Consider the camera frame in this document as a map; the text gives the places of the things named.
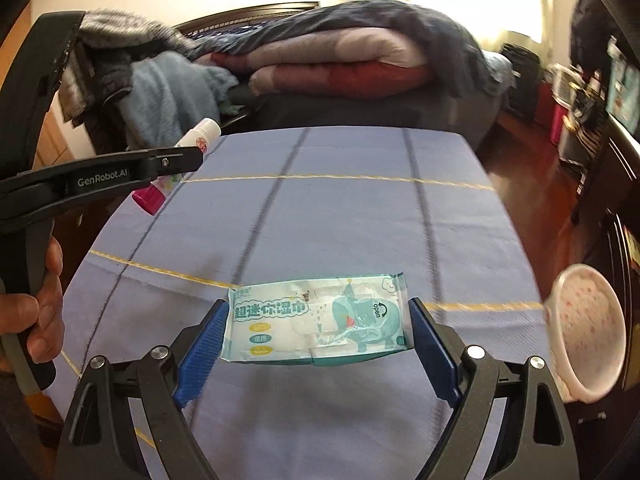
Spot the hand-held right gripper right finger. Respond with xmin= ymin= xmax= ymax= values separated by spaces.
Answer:
xmin=407 ymin=297 xmax=584 ymax=480

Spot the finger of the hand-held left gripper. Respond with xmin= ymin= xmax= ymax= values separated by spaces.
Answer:
xmin=129 ymin=145 xmax=205 ymax=183

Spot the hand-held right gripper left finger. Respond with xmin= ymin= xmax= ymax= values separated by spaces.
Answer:
xmin=54 ymin=298 xmax=231 ymax=480

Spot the white pink glue stick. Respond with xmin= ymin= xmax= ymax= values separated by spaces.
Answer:
xmin=132 ymin=117 xmax=223 ymax=217

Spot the teal wet wipe packet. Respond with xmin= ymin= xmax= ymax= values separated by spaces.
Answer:
xmin=221 ymin=270 xmax=412 ymax=366

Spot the pink speckled basin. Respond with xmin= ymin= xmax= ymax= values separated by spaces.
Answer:
xmin=542 ymin=263 xmax=627 ymax=404

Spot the person's left hand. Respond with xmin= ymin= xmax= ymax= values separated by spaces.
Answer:
xmin=0 ymin=236 xmax=66 ymax=367

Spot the light blue towel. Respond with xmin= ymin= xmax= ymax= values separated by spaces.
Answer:
xmin=122 ymin=55 xmax=242 ymax=149

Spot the grey fuzzy blanket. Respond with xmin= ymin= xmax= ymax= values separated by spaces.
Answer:
xmin=59 ymin=8 xmax=197 ymax=127

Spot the blue checked tablecloth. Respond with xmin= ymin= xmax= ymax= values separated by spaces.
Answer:
xmin=47 ymin=127 xmax=547 ymax=480

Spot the dark wooden headboard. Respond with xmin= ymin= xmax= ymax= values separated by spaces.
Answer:
xmin=171 ymin=1 xmax=321 ymax=37

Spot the folded pink red quilt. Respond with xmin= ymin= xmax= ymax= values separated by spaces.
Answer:
xmin=192 ymin=27 xmax=437 ymax=99

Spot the dark bed base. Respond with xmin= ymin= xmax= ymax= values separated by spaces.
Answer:
xmin=220 ymin=91 xmax=502 ymax=147

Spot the dark wooden furniture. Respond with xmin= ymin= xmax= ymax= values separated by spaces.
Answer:
xmin=570 ymin=120 xmax=640 ymax=286

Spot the dark blue blanket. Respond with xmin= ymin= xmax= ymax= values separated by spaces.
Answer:
xmin=189 ymin=2 xmax=517 ymax=107

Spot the red plastic box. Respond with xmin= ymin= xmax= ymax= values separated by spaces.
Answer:
xmin=549 ymin=104 xmax=569 ymax=145

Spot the black suitcase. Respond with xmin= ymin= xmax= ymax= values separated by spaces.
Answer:
xmin=499 ymin=42 xmax=542 ymax=122

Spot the white storage box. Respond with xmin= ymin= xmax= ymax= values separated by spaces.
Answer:
xmin=546 ymin=64 xmax=587 ymax=102

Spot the hanging dark clothing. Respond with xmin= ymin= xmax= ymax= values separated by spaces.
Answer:
xmin=570 ymin=0 xmax=612 ymax=87

